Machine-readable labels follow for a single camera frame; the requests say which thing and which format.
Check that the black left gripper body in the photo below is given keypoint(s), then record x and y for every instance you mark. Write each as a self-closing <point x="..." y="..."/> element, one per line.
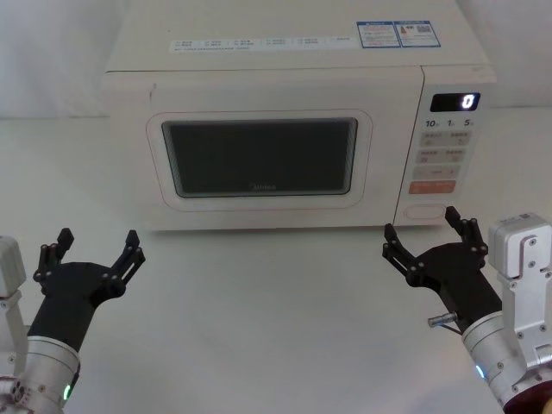
<point x="73" y="289"/>

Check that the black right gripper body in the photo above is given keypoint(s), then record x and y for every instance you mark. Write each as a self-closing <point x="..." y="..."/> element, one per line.
<point x="461" y="280"/>

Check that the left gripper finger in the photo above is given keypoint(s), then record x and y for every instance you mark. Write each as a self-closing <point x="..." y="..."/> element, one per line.
<point x="127" y="267"/>
<point x="47" y="259"/>

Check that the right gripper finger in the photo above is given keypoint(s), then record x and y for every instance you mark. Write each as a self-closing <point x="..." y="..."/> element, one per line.
<point x="472" y="237"/>
<point x="401" y="256"/>

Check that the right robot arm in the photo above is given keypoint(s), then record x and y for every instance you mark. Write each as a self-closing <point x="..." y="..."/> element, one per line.
<point x="513" y="345"/>

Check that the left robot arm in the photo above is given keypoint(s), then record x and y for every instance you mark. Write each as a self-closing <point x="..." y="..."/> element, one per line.
<point x="47" y="366"/>

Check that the white table cloth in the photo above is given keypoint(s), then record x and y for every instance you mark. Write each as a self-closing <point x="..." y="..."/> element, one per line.
<point x="259" y="323"/>

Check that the cream microwave oven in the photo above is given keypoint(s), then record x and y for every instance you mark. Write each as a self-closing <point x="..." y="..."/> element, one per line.
<point x="276" y="108"/>

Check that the white curtain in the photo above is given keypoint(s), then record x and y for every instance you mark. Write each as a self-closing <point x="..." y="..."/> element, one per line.
<point x="52" y="56"/>

